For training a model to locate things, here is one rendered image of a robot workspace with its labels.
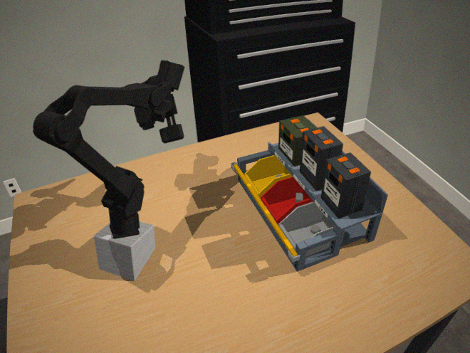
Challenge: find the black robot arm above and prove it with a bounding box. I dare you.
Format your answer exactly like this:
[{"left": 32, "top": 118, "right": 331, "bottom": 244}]
[{"left": 33, "top": 60, "right": 184, "bottom": 239}]

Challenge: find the red open bin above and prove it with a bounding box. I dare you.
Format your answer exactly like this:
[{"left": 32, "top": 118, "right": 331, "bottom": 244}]
[{"left": 261, "top": 177, "right": 313, "bottom": 224}]

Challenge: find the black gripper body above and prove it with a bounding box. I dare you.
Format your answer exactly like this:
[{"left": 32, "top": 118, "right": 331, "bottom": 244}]
[{"left": 148, "top": 75, "right": 184, "bottom": 143}]

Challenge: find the yellow long thin bar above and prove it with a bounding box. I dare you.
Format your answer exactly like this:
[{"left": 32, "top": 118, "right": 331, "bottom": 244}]
[{"left": 234, "top": 164, "right": 298, "bottom": 257}]

